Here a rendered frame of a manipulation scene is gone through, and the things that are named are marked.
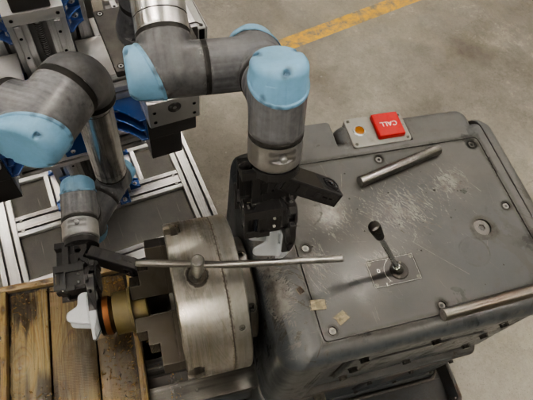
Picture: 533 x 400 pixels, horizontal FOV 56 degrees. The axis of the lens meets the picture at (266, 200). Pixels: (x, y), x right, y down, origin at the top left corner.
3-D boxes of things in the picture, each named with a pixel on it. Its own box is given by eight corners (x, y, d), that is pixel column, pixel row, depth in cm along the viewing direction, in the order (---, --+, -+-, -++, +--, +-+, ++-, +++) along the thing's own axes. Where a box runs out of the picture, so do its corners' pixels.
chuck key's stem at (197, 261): (190, 285, 91) (189, 267, 80) (191, 273, 92) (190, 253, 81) (202, 285, 91) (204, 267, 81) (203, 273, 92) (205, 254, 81)
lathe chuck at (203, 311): (203, 245, 124) (205, 190, 95) (229, 377, 112) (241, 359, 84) (166, 252, 122) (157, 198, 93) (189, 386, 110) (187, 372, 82)
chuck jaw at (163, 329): (191, 305, 99) (203, 363, 92) (193, 317, 102) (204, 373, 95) (134, 317, 96) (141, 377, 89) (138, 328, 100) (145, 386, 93)
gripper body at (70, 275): (63, 306, 102) (60, 253, 108) (106, 298, 104) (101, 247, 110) (53, 294, 96) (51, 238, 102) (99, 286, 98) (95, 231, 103)
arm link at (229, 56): (199, 22, 71) (212, 59, 63) (276, 17, 73) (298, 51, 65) (202, 73, 76) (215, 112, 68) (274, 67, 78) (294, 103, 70)
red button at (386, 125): (393, 116, 110) (396, 110, 109) (403, 138, 108) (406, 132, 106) (368, 120, 109) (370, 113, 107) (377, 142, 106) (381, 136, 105)
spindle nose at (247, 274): (235, 254, 118) (242, 221, 100) (254, 343, 111) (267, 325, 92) (222, 256, 118) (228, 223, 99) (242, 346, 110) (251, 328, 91)
